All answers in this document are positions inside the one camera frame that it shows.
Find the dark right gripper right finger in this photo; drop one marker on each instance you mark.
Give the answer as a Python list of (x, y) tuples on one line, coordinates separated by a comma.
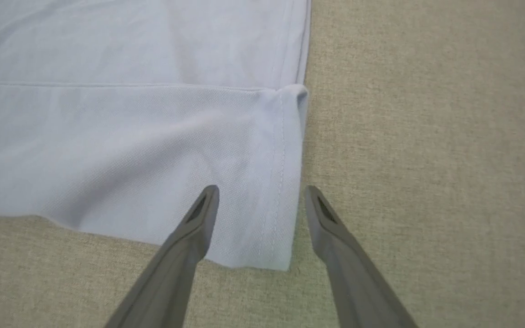
[(353, 282)]

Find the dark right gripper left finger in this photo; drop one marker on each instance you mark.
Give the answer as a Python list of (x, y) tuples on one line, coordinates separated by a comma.
[(176, 273)]

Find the light blue polo shirt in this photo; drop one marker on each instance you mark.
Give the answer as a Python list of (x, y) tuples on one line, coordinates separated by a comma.
[(107, 136)]

